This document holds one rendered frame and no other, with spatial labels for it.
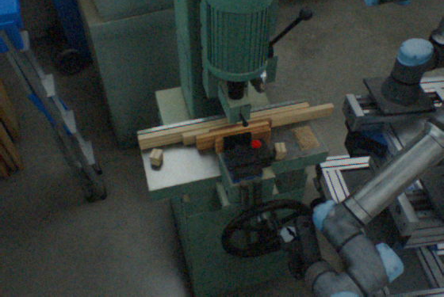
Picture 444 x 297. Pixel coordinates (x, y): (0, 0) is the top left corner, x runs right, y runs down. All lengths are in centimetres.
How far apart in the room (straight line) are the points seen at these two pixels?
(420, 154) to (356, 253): 26
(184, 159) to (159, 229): 96
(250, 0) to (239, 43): 13
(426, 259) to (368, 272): 117
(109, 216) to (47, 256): 36
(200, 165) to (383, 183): 60
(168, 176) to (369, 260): 66
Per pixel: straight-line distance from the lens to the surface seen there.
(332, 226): 104
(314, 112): 154
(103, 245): 233
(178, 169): 138
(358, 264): 101
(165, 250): 226
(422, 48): 177
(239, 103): 134
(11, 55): 185
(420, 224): 158
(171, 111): 171
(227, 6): 108
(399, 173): 104
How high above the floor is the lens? 197
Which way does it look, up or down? 46 degrees down
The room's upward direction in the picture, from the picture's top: straight up
